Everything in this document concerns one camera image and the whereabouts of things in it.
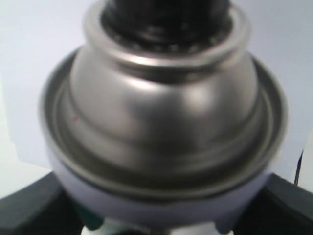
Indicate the silver spray can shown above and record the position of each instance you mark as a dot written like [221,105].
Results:
[162,122]

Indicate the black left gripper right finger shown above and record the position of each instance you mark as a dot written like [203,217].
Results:
[280,208]

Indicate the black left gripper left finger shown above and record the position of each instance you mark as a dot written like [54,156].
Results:
[42,208]

